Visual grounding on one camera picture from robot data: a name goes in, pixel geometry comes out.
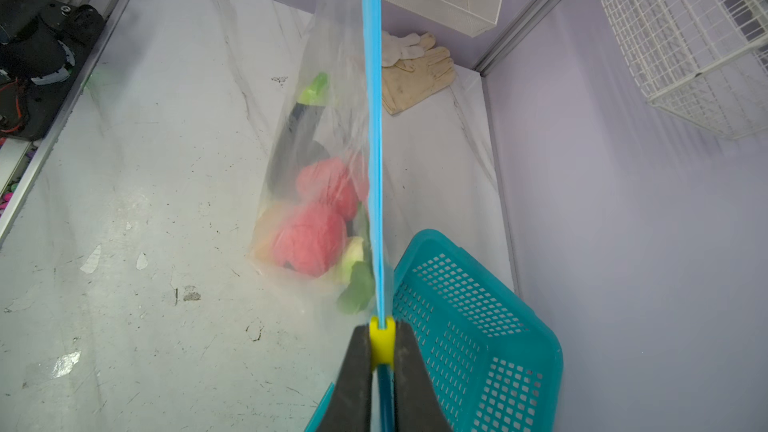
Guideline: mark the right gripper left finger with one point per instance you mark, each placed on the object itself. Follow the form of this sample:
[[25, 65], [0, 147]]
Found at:
[[349, 408]]

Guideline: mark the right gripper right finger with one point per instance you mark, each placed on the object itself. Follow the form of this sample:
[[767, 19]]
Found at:
[[416, 407]]

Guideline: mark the teal plastic basket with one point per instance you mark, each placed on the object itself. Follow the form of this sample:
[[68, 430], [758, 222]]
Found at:
[[494, 365]]

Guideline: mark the pink dragonfruit toy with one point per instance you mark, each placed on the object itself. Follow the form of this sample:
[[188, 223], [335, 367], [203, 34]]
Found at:
[[311, 241]]

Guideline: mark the clear zip top bag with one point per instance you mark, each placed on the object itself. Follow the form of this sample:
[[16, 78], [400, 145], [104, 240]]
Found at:
[[351, 124]]

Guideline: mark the red strawberry toy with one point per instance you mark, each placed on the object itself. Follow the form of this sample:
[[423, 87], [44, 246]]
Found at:
[[341, 184]]

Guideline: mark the dark eggplant toy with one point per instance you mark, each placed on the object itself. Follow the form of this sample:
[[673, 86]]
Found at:
[[296, 146]]

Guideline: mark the white radish toy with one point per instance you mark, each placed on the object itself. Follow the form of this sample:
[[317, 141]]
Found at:
[[354, 270]]

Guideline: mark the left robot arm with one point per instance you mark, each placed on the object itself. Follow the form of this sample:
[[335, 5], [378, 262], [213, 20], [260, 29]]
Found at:
[[30, 12]]

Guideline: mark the beige cloth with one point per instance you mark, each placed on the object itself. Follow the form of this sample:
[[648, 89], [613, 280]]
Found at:
[[413, 69]]

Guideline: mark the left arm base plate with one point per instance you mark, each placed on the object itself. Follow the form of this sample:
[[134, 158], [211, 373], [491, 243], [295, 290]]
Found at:
[[28, 110]]

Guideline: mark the white wire basket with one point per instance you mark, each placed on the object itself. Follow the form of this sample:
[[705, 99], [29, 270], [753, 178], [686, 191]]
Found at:
[[704, 61]]

